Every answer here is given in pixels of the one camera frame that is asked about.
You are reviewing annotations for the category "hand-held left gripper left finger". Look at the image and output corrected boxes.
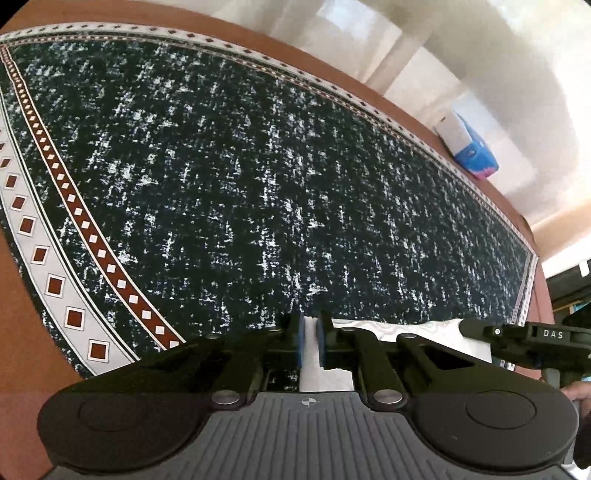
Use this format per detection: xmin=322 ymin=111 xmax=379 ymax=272
xmin=83 ymin=313 xmax=306 ymax=407

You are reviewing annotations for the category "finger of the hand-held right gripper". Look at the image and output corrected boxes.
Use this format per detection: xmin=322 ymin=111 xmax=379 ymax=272
xmin=459 ymin=318 xmax=506 ymax=354

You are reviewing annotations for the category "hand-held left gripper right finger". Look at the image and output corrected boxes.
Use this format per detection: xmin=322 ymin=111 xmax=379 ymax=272
xmin=315 ymin=310 xmax=561 ymax=408

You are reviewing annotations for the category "white and cream shirt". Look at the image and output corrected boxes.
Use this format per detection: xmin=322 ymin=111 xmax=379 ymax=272
xmin=299 ymin=318 xmax=492 ymax=393

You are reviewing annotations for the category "person's right hand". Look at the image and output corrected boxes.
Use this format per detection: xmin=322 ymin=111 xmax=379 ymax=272
xmin=562 ymin=382 xmax=591 ymax=403

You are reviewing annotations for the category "dark furniture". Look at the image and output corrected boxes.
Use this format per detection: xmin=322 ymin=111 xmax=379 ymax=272
xmin=545 ymin=261 xmax=591 ymax=324

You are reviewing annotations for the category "dark patterned mat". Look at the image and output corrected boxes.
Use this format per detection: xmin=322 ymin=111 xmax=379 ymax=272
xmin=0 ymin=21 xmax=540 ymax=381

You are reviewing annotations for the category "blue tissue pack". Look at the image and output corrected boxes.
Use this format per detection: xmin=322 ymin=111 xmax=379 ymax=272
xmin=434 ymin=111 xmax=502 ymax=180

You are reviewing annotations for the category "white sheer curtain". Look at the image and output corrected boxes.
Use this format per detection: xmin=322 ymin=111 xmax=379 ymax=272
xmin=203 ymin=0 xmax=591 ymax=227

